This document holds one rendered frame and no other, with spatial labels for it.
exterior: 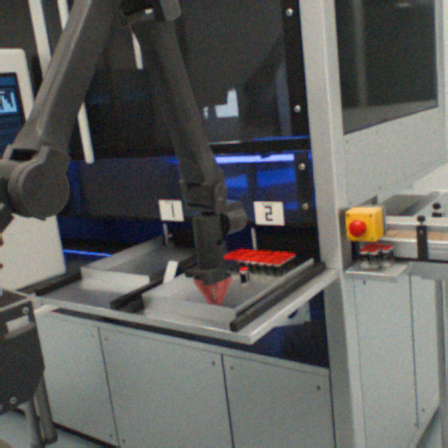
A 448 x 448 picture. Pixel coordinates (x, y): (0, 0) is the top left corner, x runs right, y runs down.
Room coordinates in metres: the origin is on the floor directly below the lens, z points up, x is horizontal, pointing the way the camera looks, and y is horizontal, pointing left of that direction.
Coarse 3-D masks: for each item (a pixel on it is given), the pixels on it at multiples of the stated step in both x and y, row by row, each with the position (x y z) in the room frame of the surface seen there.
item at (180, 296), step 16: (160, 288) 1.24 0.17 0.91; (176, 288) 1.28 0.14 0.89; (192, 288) 1.29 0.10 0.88; (240, 288) 1.25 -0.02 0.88; (256, 288) 1.23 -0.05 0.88; (272, 288) 1.15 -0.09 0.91; (144, 304) 1.19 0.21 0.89; (160, 304) 1.16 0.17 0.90; (176, 304) 1.13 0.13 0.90; (192, 304) 1.11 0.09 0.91; (208, 304) 1.08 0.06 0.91; (224, 304) 1.16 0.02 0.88; (240, 304) 1.06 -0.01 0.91; (224, 320) 1.06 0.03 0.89
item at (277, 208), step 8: (256, 208) 1.43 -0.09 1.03; (264, 208) 1.42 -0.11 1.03; (272, 208) 1.40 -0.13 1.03; (280, 208) 1.39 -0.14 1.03; (256, 216) 1.43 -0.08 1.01; (264, 216) 1.42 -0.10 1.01; (272, 216) 1.40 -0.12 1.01; (280, 216) 1.39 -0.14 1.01; (264, 224) 1.42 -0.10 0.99; (272, 224) 1.40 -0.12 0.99; (280, 224) 1.39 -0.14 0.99
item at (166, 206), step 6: (162, 204) 1.63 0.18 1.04; (168, 204) 1.62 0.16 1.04; (174, 204) 1.60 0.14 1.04; (180, 204) 1.59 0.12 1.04; (162, 210) 1.63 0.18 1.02; (168, 210) 1.62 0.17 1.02; (174, 210) 1.60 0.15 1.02; (180, 210) 1.59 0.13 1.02; (162, 216) 1.63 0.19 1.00; (168, 216) 1.62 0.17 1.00; (174, 216) 1.61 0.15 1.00; (180, 216) 1.59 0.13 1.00
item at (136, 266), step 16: (160, 240) 1.74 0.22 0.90; (224, 240) 1.59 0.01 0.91; (112, 256) 1.57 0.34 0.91; (128, 256) 1.62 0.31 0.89; (144, 256) 1.64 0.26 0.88; (160, 256) 1.62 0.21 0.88; (176, 256) 1.60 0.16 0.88; (192, 256) 1.47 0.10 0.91; (96, 272) 1.44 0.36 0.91; (112, 272) 1.41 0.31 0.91; (128, 272) 1.49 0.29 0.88; (144, 272) 1.47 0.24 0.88; (160, 272) 1.36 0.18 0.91
